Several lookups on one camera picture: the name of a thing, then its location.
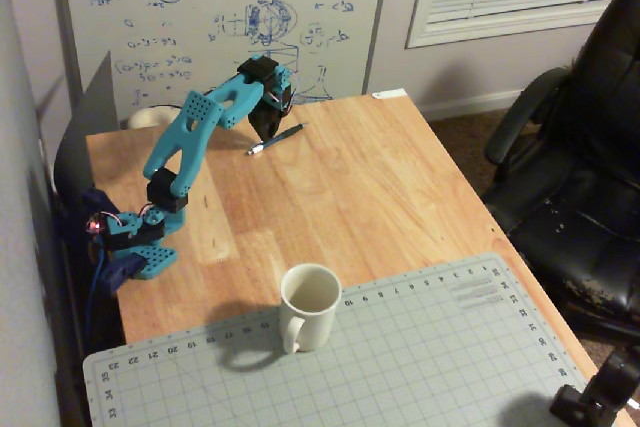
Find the grey gridded cutting mat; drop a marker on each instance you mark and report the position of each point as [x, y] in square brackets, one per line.
[375, 362]

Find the cream ceramic mug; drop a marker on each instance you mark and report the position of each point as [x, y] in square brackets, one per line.
[310, 317]

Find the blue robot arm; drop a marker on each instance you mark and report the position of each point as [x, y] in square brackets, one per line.
[190, 132]

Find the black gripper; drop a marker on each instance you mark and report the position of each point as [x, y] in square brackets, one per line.
[265, 121]

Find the blue black pen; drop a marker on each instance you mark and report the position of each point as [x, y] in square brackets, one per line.
[280, 138]

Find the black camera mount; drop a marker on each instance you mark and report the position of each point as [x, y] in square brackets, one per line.
[595, 392]

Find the black leather office chair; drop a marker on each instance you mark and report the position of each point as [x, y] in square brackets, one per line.
[590, 187]

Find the dark blue table clamp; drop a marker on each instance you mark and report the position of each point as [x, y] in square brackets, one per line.
[120, 272]

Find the small white tag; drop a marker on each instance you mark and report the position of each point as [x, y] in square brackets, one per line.
[389, 93]

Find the round white object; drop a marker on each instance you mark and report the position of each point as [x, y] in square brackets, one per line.
[147, 118]

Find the controller board with red light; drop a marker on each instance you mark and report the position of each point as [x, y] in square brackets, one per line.
[96, 224]

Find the whiteboard with blue drawings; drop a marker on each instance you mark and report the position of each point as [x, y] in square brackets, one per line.
[200, 12]

